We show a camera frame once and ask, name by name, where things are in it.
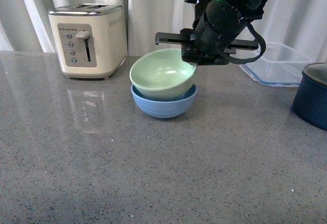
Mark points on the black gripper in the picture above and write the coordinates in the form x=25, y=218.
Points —
x=192, y=53

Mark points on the green bowl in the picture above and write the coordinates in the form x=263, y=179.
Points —
x=162, y=74

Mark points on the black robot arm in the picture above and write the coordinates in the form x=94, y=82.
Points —
x=222, y=33

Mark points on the blue bowl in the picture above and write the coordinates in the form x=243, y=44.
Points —
x=164, y=109

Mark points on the white curtain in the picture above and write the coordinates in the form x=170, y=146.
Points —
x=300, y=24

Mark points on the clear plastic container blue rim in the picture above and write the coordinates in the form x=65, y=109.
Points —
x=279, y=66

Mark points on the cream two-slot toaster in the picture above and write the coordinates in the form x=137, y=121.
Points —
x=90, y=39

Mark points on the dark blue pot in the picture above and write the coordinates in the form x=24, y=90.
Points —
x=310, y=100

